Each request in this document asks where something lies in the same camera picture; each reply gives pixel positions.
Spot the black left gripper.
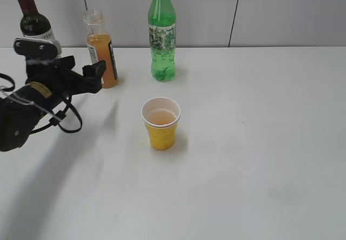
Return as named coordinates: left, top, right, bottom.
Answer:
left=24, top=56, right=106, bottom=99

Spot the orange juice bottle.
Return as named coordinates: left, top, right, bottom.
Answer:
left=83, top=11, right=118, bottom=89

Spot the yellow paper cup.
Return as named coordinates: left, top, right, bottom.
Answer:
left=141, top=97, right=181, bottom=150

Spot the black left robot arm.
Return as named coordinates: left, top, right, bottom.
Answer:
left=1, top=56, right=106, bottom=152

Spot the dark red wine bottle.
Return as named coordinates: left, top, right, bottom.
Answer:
left=11, top=0, right=62, bottom=59

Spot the green plastic soda bottle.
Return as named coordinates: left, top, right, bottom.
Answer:
left=148, top=0, right=176, bottom=82

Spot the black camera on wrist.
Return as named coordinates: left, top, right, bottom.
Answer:
left=13, top=37, right=62, bottom=65

